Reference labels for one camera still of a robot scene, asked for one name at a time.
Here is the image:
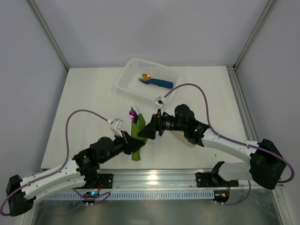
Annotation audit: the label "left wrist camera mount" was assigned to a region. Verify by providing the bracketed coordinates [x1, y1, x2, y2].
[106, 119, 123, 137]

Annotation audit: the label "iridescent blue fork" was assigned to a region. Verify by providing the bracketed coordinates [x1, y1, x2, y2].
[131, 106, 140, 127]

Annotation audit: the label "aluminium right side rail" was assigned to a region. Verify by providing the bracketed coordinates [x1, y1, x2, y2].
[226, 65, 262, 141]

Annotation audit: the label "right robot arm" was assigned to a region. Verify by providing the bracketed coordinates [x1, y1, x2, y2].
[138, 104, 286, 190]

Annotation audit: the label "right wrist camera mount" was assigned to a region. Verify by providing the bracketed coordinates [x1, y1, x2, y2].
[155, 97, 166, 113]

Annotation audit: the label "blue rolled napkin bundle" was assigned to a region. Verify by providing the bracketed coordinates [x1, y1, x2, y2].
[145, 78, 173, 89]

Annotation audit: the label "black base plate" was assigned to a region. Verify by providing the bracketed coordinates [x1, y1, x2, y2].
[94, 173, 113, 189]
[195, 172, 239, 188]

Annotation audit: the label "white plastic basket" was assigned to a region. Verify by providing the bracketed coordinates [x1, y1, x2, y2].
[115, 58, 183, 103]

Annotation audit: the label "white slotted cable duct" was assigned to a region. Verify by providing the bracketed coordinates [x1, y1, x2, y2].
[45, 190, 215, 201]

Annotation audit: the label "gold utensils in bundle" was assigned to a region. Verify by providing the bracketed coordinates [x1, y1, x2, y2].
[138, 74, 151, 83]

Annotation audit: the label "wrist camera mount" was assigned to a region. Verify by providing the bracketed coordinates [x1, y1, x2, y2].
[155, 97, 166, 113]
[106, 119, 123, 137]

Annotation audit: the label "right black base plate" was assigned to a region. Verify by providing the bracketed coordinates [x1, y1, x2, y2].
[195, 172, 239, 188]

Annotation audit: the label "aluminium front rail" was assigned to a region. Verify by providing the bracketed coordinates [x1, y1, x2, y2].
[27, 169, 285, 192]

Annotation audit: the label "green paper napkin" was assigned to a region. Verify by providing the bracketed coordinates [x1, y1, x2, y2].
[131, 113, 148, 162]

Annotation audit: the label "left frame post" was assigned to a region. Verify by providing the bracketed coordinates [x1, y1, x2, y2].
[26, 0, 70, 71]

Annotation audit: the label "right frame post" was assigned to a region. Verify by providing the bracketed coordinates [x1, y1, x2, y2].
[233, 0, 278, 71]

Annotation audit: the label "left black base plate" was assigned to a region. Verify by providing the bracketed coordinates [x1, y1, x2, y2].
[94, 173, 113, 189]

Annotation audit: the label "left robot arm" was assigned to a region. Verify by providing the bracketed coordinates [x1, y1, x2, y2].
[1, 131, 145, 217]

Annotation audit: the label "frame post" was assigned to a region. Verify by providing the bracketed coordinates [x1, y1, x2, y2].
[233, 0, 278, 71]
[26, 0, 70, 71]

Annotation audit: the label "aluminium rail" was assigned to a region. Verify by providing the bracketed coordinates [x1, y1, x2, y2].
[27, 169, 285, 192]
[226, 65, 262, 141]

